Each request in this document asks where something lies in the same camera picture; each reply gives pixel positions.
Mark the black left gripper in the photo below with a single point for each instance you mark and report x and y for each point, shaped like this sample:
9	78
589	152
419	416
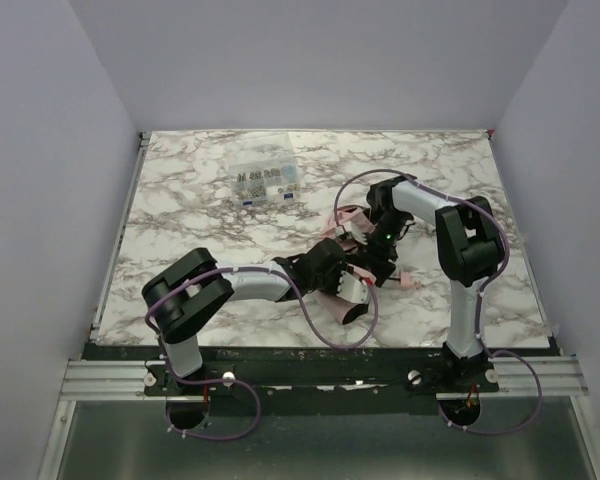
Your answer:
350	311

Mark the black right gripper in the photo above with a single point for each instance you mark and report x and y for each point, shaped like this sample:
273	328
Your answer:
378	270

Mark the pink folding umbrella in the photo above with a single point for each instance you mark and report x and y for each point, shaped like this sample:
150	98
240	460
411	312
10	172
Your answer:
365	219

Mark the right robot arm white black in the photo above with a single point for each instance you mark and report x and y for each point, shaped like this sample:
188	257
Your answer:
470	247

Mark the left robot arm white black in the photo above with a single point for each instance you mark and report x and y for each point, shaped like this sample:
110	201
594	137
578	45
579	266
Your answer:
184	297

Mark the clear plastic organizer box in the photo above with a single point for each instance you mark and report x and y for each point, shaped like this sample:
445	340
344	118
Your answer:
263	169

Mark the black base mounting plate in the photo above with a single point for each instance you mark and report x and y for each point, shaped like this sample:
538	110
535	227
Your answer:
310	381

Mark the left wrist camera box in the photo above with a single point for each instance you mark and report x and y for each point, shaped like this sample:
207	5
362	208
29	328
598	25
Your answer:
353	289

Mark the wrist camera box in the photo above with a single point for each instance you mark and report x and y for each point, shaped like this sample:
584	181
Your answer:
353	289
350	233

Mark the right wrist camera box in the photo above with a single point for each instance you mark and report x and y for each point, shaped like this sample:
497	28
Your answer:
350	233

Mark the aluminium frame rail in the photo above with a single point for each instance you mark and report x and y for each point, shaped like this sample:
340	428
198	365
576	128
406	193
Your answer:
88	381

